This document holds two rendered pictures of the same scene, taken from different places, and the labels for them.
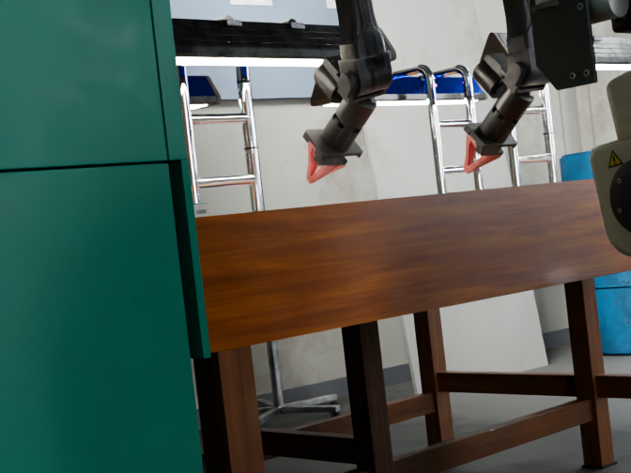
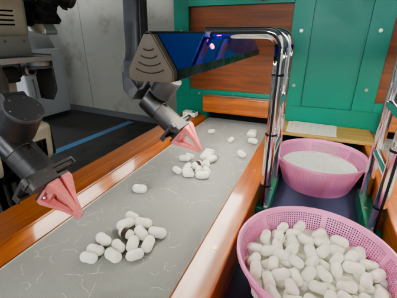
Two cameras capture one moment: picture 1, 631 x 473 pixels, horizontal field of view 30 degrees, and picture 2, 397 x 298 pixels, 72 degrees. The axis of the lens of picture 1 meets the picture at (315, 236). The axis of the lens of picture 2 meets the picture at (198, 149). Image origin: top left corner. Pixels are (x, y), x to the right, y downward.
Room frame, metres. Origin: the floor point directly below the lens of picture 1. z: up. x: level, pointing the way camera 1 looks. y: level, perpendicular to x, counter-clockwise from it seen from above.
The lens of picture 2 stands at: (2.76, -0.28, 1.11)
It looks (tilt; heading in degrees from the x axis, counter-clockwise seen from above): 23 degrees down; 156
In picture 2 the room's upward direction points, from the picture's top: straight up
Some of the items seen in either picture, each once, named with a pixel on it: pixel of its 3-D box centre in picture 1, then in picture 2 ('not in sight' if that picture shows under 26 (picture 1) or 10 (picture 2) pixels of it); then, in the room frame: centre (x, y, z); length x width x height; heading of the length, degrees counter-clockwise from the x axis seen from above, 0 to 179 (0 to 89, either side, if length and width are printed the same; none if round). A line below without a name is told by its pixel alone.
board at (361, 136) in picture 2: not in sight; (321, 131); (2.07, 0.53, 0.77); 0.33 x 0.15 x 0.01; 42
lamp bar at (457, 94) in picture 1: (403, 89); not in sight; (3.20, -0.28, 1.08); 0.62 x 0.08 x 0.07; 132
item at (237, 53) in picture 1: (261, 41); (218, 47); (2.13, 0.06, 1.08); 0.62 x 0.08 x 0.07; 132
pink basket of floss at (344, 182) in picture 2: not in sight; (317, 167); (2.22, 0.37, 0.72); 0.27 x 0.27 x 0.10
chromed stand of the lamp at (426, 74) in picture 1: (433, 150); not in sight; (3.14, -0.34, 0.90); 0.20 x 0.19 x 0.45; 132
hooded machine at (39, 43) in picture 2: not in sight; (29, 68); (-1.68, -0.80, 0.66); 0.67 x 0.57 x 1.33; 38
